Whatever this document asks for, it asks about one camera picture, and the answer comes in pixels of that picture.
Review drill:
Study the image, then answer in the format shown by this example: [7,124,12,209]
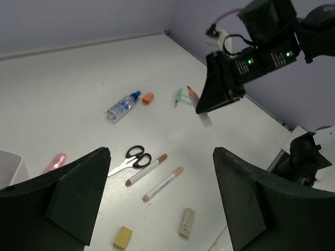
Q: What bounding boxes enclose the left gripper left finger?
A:
[1,147,111,250]

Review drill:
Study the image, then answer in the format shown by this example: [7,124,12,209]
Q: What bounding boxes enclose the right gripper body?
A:
[196,51,246,114]

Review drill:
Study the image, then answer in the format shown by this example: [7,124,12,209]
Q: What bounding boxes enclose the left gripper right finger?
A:
[213,147,334,250]

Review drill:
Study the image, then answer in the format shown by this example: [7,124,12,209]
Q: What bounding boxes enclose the pencil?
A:
[186,85,213,128]

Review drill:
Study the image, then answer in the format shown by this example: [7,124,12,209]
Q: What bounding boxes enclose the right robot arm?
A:
[196,1,334,114]

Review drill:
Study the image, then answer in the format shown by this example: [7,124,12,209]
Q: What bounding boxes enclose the green plastic tool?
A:
[174,88,193,107]

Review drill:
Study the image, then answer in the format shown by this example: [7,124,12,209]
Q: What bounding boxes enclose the pink highlighter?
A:
[43,153,67,174]

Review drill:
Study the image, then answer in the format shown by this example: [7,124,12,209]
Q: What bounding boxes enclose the white compartment organizer tray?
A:
[0,150,30,189]

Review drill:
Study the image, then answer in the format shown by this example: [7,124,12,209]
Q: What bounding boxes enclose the yellow eraser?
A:
[113,226,133,250]

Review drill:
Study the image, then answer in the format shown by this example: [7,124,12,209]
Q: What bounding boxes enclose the grey eraser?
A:
[178,208,196,239]

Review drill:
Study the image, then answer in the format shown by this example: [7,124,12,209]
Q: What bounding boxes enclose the orange cap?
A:
[142,92,154,105]

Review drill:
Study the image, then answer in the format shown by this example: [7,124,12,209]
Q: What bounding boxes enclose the white marker brown cap lower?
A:
[142,167,184,202]

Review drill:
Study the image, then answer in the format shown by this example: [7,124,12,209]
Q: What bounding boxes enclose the white marker brown cap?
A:
[142,167,184,202]
[125,154,168,187]

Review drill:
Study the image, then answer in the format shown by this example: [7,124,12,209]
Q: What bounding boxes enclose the white marker brown cap upper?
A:
[125,154,168,187]

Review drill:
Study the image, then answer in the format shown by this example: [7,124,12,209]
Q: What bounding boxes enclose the small spray bottle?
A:
[106,91,141,122]

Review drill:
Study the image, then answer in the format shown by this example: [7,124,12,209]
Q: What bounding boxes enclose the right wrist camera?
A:
[205,24,232,56]

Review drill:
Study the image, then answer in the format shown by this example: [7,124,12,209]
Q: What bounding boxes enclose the black handled scissors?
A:
[107,145,152,177]

